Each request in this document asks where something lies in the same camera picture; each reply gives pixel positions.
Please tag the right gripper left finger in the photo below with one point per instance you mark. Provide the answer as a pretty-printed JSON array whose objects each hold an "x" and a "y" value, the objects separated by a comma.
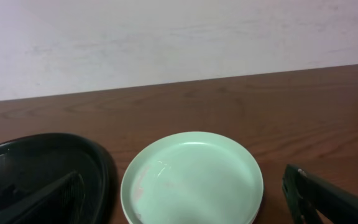
[{"x": 61, "y": 201}]

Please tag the round black tray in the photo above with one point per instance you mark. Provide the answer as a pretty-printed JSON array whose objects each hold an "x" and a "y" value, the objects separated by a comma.
[{"x": 30, "y": 163}]

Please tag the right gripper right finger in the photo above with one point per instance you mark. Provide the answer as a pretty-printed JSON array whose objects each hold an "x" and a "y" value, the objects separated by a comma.
[{"x": 308, "y": 196}]

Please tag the light blue plate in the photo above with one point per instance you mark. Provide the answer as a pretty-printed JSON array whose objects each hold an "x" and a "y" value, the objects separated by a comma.
[{"x": 192, "y": 177}]

